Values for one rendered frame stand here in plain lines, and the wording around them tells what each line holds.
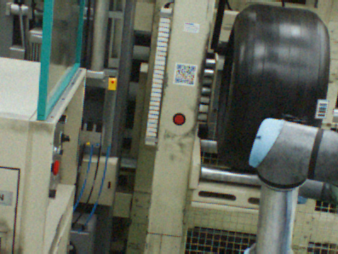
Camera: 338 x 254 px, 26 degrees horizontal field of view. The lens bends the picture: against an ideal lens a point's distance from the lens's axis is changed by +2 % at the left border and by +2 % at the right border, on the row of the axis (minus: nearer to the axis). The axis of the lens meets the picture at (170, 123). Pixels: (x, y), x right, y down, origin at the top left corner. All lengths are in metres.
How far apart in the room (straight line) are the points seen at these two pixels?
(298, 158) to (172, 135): 0.98
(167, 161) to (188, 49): 0.41
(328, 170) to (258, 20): 0.90
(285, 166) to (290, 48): 0.78
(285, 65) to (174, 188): 0.62
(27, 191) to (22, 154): 0.09
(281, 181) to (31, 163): 0.57
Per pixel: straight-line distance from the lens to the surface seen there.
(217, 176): 2.49
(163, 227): 2.66
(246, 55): 2.32
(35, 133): 1.68
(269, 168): 1.64
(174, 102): 2.49
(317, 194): 2.01
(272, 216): 1.75
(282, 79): 2.30
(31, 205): 1.74
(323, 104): 2.34
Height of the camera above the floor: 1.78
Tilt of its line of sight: 17 degrees down
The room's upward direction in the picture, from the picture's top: 7 degrees clockwise
